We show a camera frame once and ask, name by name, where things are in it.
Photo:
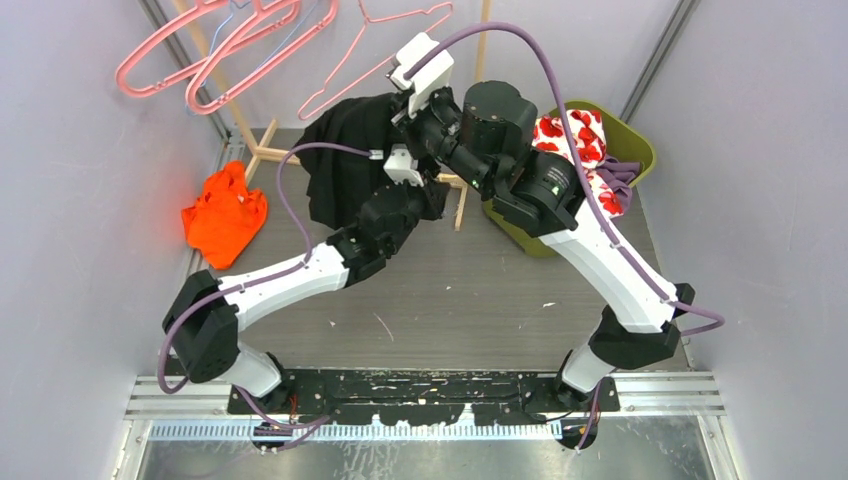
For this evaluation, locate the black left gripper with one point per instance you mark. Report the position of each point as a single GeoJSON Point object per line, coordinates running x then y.
{"type": "Point", "coordinates": [432, 195]}

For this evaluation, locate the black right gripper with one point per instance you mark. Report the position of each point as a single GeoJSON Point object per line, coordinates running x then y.
{"type": "Point", "coordinates": [410, 126]}

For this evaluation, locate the black skirt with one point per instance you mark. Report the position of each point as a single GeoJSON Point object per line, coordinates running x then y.
{"type": "Point", "coordinates": [340, 182]}

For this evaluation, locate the thin pink wire hanger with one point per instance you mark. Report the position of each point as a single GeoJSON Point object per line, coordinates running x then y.
{"type": "Point", "coordinates": [386, 26]}

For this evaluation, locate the red white patterned garment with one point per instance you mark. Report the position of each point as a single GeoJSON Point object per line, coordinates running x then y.
{"type": "Point", "coordinates": [588, 135]}

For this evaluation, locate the purple skirt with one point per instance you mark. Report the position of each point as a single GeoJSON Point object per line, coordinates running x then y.
{"type": "Point", "coordinates": [611, 183]}

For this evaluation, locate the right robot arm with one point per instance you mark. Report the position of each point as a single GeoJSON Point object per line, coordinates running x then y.
{"type": "Point", "coordinates": [488, 142]}

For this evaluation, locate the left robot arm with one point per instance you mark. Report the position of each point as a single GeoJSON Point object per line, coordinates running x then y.
{"type": "Point", "coordinates": [204, 325]}

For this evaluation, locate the wooden clothes rack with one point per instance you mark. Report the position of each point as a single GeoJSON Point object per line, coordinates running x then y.
{"type": "Point", "coordinates": [262, 151]}

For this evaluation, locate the green plastic basket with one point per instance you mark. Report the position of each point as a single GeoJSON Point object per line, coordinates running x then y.
{"type": "Point", "coordinates": [623, 143]}

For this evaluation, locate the orange cloth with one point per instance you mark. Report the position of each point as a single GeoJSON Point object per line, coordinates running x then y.
{"type": "Point", "coordinates": [225, 217]}

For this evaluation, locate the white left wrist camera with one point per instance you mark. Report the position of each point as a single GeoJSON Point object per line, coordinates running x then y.
{"type": "Point", "coordinates": [400, 167]}

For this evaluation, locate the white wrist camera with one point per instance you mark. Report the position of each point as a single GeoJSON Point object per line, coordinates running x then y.
{"type": "Point", "coordinates": [400, 167]}
{"type": "Point", "coordinates": [433, 75]}

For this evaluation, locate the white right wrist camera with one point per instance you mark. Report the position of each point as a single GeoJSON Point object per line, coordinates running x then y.
{"type": "Point", "coordinates": [433, 75]}

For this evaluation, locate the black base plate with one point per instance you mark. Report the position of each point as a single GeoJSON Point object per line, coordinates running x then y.
{"type": "Point", "coordinates": [423, 397]}

